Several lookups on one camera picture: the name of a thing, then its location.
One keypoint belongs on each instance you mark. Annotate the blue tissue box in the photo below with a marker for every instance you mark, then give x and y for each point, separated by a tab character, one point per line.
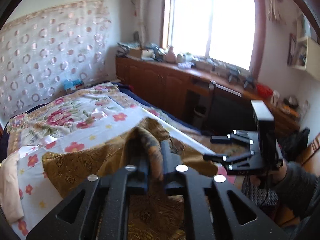
70	85

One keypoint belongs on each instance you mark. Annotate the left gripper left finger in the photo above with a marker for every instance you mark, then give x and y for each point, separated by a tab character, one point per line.
97	208

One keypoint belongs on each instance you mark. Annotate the circle-pattern sheer curtain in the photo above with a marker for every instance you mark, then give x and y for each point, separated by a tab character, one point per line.
40	51

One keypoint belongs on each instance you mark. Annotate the black dotted fabric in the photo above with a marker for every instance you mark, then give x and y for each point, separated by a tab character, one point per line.
260	197

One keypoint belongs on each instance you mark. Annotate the white bottle on cabinet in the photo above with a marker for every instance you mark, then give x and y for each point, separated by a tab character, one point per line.
170	56

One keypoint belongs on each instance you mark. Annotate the long wooden cabinet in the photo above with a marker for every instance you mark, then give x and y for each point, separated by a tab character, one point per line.
202	99

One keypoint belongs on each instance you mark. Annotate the white flower-print blanket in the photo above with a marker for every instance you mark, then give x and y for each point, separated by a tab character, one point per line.
37	194

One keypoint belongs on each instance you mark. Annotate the mustard patterned garment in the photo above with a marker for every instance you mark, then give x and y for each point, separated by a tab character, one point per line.
153	215

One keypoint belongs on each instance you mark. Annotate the floral bed quilt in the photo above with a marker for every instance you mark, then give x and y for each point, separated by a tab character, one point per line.
73	112

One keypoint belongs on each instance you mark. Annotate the white wall shelf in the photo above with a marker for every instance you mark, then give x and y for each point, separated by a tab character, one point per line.
304	47

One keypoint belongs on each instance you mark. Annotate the beige folded cloth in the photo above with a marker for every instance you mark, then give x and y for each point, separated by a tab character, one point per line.
10	194

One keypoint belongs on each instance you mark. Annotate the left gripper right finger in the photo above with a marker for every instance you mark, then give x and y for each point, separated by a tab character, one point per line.
213	207

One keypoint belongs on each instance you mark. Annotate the window with wooden frame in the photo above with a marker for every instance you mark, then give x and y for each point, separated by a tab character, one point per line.
231	31

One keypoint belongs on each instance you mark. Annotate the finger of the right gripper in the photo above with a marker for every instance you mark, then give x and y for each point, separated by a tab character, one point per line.
222	158
236	137

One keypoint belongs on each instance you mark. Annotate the cardboard box on cabinet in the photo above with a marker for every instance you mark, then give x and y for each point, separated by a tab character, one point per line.
140	53

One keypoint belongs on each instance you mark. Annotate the right hand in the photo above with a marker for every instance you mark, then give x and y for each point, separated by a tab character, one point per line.
271	178

